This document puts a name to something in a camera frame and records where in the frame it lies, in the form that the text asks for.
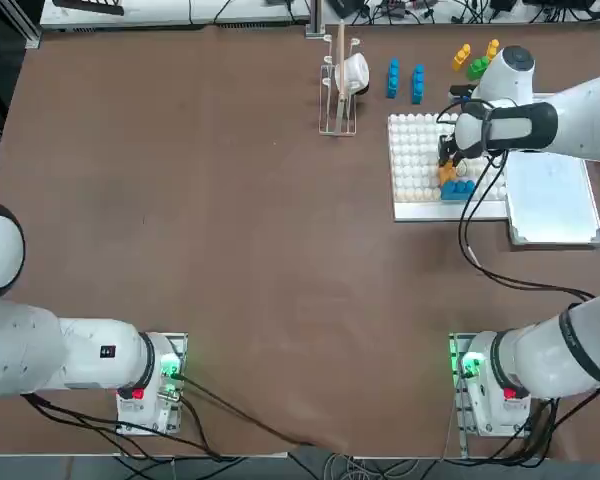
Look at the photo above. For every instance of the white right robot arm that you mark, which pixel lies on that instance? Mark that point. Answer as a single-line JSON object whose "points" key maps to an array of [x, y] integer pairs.
{"points": [[580, 110]]}

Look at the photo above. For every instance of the whiteboard with metal frame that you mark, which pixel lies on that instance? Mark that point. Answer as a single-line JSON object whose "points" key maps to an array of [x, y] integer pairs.
{"points": [[550, 200]]}

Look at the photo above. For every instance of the green two-stud block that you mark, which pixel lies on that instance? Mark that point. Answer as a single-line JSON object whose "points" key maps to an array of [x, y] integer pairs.
{"points": [[477, 67]]}

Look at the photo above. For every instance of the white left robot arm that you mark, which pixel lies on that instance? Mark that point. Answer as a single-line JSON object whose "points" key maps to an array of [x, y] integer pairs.
{"points": [[30, 345]]}

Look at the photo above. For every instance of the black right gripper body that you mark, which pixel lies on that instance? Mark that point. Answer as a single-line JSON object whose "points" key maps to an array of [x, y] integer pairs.
{"points": [[446, 147]]}

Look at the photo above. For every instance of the aluminium frame profile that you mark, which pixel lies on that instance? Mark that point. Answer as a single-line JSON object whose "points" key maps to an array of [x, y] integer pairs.
{"points": [[27, 22]]}

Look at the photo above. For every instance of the white studded baseplate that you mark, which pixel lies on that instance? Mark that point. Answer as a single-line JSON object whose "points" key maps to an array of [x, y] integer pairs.
{"points": [[410, 150]]}

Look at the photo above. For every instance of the aluminium frame post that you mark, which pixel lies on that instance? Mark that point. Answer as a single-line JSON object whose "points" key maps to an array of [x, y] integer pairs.
{"points": [[316, 17]]}

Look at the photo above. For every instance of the yellow two-stud block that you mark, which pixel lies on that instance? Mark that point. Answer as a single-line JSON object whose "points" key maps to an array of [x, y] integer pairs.
{"points": [[461, 57], [447, 175]]}

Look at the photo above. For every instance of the blue three-stud block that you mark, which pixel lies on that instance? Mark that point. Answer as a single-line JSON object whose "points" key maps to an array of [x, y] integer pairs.
{"points": [[418, 84], [393, 79], [457, 191]]}

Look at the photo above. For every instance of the yellow block with tag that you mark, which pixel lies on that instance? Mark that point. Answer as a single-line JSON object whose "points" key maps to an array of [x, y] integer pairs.
{"points": [[491, 50]]}

